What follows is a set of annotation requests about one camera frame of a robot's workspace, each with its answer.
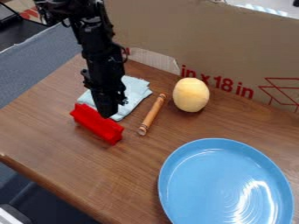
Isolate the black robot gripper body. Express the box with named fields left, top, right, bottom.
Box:
left=78, top=49, right=129, bottom=107

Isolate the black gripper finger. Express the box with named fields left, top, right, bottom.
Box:
left=106, top=94, right=117, bottom=117
left=90, top=90, right=108, bottom=117

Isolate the red plastic block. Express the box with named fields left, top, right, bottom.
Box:
left=69, top=103, right=124, bottom=145

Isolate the light blue cloth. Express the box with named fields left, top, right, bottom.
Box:
left=77, top=75, right=152, bottom=122

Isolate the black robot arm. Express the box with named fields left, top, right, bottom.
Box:
left=33, top=0, right=126, bottom=118

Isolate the orange crayon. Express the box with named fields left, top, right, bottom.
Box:
left=137, top=94, right=165, bottom=136

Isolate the grey fabric panel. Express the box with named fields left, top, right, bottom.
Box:
left=0, top=24, right=80, bottom=109

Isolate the yellow potato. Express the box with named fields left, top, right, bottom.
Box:
left=172, top=78, right=211, bottom=113

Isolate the blue round plate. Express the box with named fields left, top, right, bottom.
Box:
left=157, top=138, right=295, bottom=224

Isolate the brown cardboard box wall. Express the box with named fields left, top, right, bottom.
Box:
left=105, top=0, right=299, bottom=114

